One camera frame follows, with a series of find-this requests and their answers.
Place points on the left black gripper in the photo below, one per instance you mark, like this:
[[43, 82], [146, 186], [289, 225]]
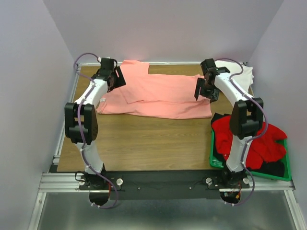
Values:
[[120, 81]]

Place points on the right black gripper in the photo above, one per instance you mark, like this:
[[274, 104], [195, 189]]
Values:
[[213, 96]]

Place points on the pink t shirt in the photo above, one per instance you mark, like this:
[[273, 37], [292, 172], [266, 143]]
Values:
[[155, 95]]

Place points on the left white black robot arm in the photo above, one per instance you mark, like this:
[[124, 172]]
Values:
[[81, 125]]

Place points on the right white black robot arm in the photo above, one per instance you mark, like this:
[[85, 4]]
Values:
[[246, 119]]

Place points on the folded white t shirt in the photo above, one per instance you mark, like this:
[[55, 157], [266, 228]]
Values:
[[245, 79]]

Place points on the crumpled red t shirt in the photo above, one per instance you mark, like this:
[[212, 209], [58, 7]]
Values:
[[263, 143]]

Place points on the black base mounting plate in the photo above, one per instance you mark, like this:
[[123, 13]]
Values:
[[158, 185]]

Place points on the black t shirt in bin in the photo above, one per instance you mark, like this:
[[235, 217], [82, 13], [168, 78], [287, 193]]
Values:
[[273, 169]]

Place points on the green plastic bin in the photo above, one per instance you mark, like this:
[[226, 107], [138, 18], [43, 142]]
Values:
[[277, 170]]

